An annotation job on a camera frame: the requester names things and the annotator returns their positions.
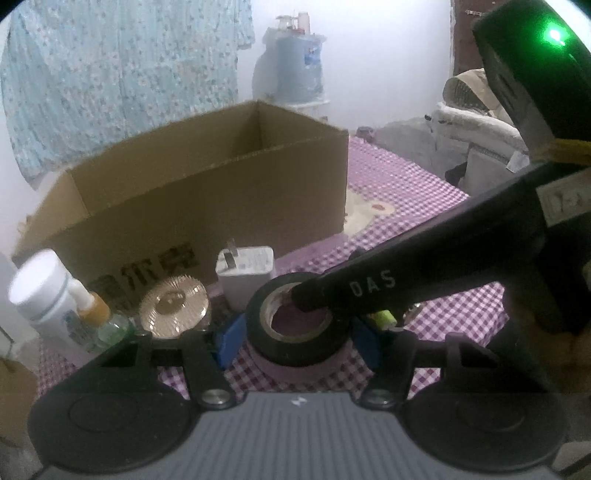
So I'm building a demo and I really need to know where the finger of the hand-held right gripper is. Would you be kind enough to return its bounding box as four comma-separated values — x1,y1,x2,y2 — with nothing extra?
293,215,451,317

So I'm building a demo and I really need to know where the purple checkered bed sheet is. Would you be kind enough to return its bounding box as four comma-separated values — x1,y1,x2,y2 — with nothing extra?
37,136,509,398

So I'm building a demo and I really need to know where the beige fleece clothing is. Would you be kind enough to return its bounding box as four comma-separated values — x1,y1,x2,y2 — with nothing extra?
436,69,532,195

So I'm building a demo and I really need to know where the brown cardboard box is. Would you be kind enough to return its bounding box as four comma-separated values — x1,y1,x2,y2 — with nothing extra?
11,99,349,315

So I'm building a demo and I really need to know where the white water dispenser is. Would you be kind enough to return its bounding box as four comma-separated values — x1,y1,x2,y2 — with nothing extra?
286,98,331,123

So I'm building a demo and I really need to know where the flat cardboard piece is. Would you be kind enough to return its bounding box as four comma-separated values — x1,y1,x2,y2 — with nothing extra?
0,355,38,445

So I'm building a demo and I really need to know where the brown door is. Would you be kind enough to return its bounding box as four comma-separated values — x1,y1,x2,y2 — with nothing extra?
451,0,490,77

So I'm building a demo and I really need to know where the gold lid cosmetic jar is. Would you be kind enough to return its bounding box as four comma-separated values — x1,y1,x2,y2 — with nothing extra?
139,274,213,340

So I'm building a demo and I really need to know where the white charger plug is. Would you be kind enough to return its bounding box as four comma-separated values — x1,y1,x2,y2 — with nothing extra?
215,237,278,312

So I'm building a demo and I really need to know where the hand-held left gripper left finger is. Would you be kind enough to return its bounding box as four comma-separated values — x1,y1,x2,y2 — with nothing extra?
99,316,247,411

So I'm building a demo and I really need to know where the blue floral cloth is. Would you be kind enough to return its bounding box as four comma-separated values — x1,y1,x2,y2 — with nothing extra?
0,0,257,185

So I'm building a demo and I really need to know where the green dropper bottle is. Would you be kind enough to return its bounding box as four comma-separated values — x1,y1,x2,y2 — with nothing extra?
69,279,137,354

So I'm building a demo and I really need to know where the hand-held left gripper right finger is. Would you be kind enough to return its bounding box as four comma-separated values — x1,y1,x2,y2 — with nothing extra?
351,318,509,411

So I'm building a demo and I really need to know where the black tape roll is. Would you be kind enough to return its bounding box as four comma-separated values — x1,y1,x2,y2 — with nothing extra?
245,272,352,367

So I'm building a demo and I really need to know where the blue water jug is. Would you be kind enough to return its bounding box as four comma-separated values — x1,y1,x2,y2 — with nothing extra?
263,25,326,104

